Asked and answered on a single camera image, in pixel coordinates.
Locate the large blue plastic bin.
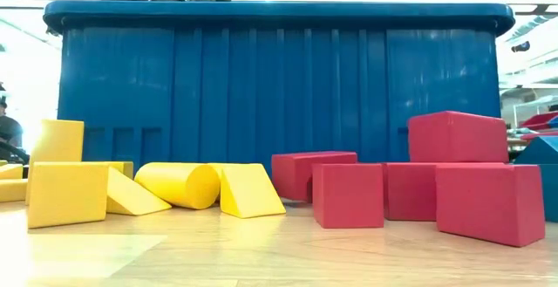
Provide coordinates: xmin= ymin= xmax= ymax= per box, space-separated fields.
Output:
xmin=42 ymin=0 xmax=516 ymax=180

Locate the red foam arch block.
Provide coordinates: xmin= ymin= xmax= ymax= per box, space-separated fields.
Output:
xmin=270 ymin=150 xmax=358 ymax=204

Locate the red foam cube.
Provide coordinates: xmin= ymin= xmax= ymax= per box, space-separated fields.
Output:
xmin=407 ymin=110 xmax=510 ymax=164
xmin=311 ymin=162 xmax=385 ymax=229

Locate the yellow foam wedge block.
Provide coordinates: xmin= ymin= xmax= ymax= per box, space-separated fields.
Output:
xmin=106 ymin=167 xmax=173 ymax=216

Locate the blue foam wedge block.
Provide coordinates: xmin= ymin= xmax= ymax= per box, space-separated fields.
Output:
xmin=514 ymin=135 xmax=558 ymax=165

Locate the red tilted tray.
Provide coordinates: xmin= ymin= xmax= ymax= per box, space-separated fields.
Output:
xmin=521 ymin=112 xmax=558 ymax=130

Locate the black slanted bar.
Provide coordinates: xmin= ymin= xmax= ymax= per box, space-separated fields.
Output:
xmin=0 ymin=140 xmax=31 ymax=165

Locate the person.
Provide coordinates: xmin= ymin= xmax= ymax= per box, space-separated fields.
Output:
xmin=0 ymin=97 xmax=24 ymax=148

